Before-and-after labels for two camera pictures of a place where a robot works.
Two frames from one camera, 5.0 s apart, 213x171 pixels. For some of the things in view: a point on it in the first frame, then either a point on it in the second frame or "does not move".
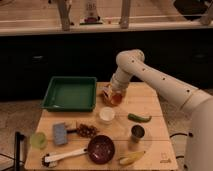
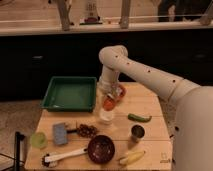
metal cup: x=137 y=133 does not move
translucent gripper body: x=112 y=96 → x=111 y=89
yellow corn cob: x=131 y=158 does not move
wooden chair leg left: x=64 y=10 does not move
